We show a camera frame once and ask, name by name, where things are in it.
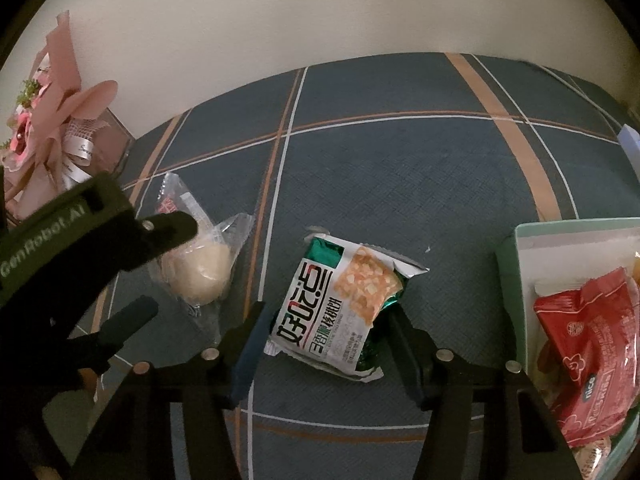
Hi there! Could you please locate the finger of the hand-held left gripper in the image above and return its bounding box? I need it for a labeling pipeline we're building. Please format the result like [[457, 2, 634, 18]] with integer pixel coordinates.
[[65, 295, 160, 375], [109, 210, 199, 273]]

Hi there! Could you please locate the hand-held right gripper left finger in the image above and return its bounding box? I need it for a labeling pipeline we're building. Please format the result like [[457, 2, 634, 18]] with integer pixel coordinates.
[[70, 300, 268, 480]]

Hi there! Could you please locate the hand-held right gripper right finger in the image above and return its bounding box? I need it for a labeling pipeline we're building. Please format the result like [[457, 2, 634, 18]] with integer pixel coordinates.
[[387, 306, 576, 480]]

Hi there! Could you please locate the clear round bun packet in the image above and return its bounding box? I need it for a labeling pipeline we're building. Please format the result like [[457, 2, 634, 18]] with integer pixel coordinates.
[[148, 171, 257, 333]]

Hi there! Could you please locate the green white cracker packet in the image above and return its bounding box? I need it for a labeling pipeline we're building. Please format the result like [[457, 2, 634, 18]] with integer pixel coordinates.
[[264, 226, 431, 385]]

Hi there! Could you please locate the bright red snack packet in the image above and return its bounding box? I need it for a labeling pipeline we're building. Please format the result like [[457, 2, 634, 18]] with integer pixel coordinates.
[[532, 266, 640, 448]]

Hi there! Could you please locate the shallow teal cardboard box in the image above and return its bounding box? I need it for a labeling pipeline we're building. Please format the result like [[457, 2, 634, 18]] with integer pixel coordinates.
[[495, 216, 640, 480]]

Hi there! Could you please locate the translucent brown container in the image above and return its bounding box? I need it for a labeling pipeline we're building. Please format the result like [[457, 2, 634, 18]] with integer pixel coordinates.
[[92, 110, 135, 178]]

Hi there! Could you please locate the pink paper flower bouquet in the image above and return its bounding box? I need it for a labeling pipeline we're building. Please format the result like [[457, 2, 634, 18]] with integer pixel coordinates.
[[0, 10, 121, 221]]

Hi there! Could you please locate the white power strip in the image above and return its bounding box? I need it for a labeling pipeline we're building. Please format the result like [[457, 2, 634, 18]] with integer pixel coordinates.
[[617, 122, 640, 181]]

